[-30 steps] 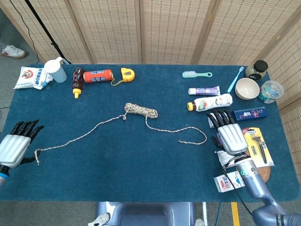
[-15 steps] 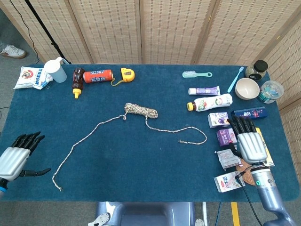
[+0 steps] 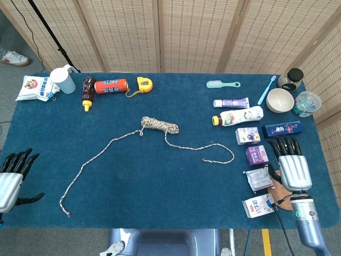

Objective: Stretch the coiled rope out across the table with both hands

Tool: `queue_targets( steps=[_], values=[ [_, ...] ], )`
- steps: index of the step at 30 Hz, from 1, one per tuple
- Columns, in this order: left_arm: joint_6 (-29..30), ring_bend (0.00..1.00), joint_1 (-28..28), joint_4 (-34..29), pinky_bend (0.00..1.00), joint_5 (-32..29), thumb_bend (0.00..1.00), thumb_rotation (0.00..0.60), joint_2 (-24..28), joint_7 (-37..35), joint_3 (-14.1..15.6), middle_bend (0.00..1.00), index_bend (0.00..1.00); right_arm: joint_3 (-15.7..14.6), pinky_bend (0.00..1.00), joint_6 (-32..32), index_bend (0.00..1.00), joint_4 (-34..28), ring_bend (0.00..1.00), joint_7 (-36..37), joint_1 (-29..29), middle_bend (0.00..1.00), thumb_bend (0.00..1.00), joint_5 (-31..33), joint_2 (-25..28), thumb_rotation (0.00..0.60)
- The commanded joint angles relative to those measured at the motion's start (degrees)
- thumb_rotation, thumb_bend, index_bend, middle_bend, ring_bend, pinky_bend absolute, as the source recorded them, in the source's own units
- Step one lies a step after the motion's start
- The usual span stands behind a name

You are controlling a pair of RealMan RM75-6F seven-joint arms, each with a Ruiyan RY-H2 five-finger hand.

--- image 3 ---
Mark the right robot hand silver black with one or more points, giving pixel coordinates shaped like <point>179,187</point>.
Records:
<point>294,170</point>

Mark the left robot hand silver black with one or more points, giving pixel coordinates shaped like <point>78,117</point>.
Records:
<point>8,186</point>

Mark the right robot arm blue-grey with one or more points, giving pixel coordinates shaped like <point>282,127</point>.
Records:
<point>306,226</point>

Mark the round woven coaster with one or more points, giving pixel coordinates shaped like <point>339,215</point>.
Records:
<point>279,193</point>

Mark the silver foil packet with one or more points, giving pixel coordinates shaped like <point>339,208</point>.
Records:
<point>258,180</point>

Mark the purple small box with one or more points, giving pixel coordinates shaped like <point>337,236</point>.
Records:
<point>255,155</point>

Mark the dark blue long box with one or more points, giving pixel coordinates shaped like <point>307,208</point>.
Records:
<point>282,129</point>

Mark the white milk carton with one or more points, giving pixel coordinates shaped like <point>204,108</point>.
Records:
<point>257,208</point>

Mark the white purple small carton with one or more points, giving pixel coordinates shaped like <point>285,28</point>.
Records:
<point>246,136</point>

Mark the clear plastic tub teal base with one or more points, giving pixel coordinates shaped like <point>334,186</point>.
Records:
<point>307,102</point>

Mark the beige bowl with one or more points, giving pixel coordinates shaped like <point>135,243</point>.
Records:
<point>279,100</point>

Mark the white drink bottle yellow cap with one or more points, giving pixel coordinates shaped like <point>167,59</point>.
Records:
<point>239,116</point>

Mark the yellow floor tape strip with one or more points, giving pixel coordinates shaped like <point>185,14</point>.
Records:
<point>266,242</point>

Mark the light blue toothbrush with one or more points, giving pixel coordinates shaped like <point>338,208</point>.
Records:
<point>266,90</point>

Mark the white purple toothpaste tube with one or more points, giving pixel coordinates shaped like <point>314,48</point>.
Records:
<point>231,103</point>

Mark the white table leg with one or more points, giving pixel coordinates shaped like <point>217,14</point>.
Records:
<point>231,240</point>

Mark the glass jar black lid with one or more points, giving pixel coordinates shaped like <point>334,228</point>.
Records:
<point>294,76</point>

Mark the bamboo folding screen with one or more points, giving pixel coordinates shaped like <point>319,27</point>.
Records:
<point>327,74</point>
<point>186,34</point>

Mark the white sugar bag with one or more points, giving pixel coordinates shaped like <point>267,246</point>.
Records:
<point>34,88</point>

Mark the white plastic pitcher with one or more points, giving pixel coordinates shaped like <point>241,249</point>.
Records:
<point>64,82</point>

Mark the mint green hairbrush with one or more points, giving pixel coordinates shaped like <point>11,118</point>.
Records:
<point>213,84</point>

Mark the brown honey bottle yellow cap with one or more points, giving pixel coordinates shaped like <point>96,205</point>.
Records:
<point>88,93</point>

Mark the white sneaker brown sole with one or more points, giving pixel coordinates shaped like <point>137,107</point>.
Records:
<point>13,59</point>

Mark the dark blue table cloth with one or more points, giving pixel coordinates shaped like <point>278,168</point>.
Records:
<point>146,186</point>

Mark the orange drink can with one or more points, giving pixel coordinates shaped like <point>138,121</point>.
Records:
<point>110,86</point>

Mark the blue-grey robot torso base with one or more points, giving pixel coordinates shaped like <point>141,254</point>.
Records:
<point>165,242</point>

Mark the black tripod stand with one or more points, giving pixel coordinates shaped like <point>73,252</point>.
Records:
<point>48,29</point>

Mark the yellow tape measure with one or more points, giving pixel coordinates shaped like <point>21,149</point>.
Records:
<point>144,84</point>

